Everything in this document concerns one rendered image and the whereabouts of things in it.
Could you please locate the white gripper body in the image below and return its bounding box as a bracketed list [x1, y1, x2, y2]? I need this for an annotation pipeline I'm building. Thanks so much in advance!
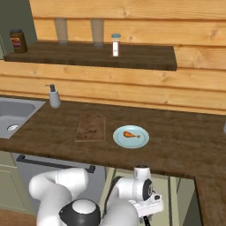
[128, 200, 164, 219]

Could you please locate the pale green drawer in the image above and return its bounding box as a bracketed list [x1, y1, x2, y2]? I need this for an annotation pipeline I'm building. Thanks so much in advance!
[99, 166, 204, 226]

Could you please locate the pale blue plate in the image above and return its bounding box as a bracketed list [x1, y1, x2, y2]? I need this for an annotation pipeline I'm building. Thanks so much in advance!
[112, 124, 150, 150]

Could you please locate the brown wooden cutting board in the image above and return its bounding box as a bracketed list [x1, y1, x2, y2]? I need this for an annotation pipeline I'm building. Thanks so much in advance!
[74, 112, 107, 143]

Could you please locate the orange chicken drumstick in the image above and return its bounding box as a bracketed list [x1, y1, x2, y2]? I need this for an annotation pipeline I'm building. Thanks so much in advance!
[122, 130, 141, 139]

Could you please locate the grey dishwasher front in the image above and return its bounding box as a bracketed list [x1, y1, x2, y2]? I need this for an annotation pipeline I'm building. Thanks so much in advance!
[11, 152, 107, 207]

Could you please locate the pale green cabinet door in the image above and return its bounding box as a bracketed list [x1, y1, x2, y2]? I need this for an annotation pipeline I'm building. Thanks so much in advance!
[0, 150, 35, 215]

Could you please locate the grey soap dispenser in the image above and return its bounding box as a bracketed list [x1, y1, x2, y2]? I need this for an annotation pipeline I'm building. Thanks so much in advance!
[44, 83, 62, 109]

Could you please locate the grey steel sink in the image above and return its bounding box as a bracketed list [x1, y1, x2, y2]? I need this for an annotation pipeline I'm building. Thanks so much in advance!
[0, 96, 47, 140]

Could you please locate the white bottle with blue cap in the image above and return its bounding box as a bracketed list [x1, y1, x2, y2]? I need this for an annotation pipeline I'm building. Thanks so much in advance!
[110, 33, 122, 57]

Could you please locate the clear drinking glass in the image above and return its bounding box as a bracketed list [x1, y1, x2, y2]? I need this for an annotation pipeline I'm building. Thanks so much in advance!
[90, 19, 105, 48]
[53, 18, 69, 45]

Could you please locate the brown jar with dark lid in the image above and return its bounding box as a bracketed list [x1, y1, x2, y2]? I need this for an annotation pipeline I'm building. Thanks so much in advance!
[9, 28, 28, 54]

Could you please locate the dark dishwasher handle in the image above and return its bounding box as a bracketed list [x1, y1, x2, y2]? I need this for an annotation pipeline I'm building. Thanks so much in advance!
[15, 154, 96, 174]

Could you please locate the dark wooden wall shelf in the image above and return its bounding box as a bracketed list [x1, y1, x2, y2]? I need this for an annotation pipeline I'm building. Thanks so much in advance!
[3, 40, 178, 72]

